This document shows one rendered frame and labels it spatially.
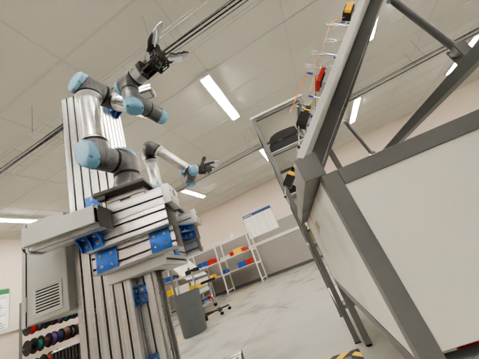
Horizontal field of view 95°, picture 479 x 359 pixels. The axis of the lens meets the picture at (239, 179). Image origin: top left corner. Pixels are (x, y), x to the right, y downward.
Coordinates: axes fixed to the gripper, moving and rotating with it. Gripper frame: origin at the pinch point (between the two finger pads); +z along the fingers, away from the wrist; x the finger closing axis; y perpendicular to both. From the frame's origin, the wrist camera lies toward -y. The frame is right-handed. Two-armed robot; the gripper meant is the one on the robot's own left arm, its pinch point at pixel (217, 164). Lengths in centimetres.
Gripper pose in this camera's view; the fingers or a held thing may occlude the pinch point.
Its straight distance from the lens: 204.3
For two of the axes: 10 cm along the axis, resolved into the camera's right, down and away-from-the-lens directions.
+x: 4.1, -3.4, -8.4
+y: 2.9, 9.3, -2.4
